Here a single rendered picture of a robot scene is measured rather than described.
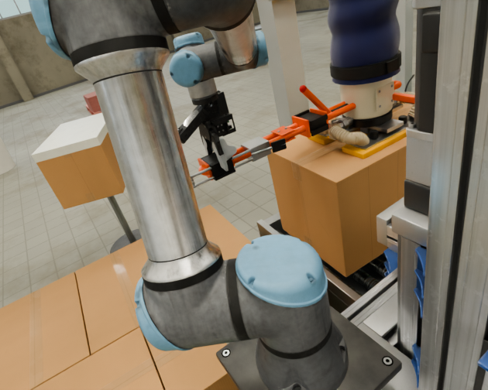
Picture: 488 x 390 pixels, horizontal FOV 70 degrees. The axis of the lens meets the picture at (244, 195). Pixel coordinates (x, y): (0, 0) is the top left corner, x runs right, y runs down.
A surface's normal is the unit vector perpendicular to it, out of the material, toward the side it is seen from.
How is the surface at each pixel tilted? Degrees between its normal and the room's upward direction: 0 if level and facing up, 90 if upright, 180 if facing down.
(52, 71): 90
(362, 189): 90
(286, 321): 90
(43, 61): 90
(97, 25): 75
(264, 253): 7
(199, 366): 0
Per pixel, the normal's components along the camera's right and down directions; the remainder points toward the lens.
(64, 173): 0.16, 0.48
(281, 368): -0.53, 0.27
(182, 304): 0.02, 0.25
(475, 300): -0.81, 0.44
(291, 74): 0.49, 0.36
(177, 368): -0.22, -0.83
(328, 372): 0.41, 0.07
